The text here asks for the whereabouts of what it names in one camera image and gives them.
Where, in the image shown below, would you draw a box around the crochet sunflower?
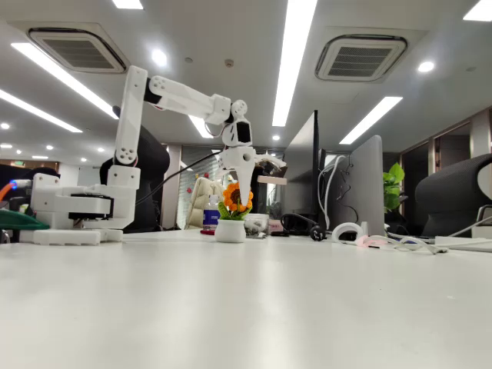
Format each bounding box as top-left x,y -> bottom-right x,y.
214,181 -> 254,244

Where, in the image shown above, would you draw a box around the cream padded jacket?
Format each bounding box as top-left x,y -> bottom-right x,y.
186,176 -> 228,231

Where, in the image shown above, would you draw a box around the clear plastic container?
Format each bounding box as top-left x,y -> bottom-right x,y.
244,213 -> 270,236

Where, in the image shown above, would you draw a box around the clear water bottle blue label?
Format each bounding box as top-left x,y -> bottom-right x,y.
202,194 -> 224,231

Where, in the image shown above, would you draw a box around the black computer monitor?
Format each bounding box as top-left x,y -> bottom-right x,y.
283,110 -> 321,226

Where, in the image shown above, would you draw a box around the black mesh office chair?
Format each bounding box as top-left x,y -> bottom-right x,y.
99,105 -> 171,234
414,152 -> 492,238

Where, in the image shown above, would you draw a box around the computer monitor back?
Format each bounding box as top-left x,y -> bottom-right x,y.
326,134 -> 387,238

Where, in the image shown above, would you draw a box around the green leafy plant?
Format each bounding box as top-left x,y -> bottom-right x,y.
383,161 -> 406,213

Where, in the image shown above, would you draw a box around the ceiling air conditioner vent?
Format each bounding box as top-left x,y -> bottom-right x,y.
26,26 -> 128,75
314,33 -> 408,82

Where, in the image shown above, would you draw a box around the green plastic object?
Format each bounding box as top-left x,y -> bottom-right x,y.
0,209 -> 51,231

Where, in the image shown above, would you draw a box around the long white power strip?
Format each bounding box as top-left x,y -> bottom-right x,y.
434,236 -> 492,253

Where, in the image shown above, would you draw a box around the gripper mounted camera module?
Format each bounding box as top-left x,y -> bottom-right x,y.
254,151 -> 288,178

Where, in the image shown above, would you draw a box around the black camera cable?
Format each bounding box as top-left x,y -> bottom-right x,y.
134,149 -> 224,207

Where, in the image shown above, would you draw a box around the white hanging cable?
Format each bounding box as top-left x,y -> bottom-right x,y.
317,155 -> 347,231

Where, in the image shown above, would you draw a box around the black power cable with plug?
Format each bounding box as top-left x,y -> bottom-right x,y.
280,213 -> 328,242

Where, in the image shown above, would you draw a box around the white looped cable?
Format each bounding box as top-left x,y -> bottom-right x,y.
368,234 -> 449,255

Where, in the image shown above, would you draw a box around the orange cable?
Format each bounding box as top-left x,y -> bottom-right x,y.
0,178 -> 20,201

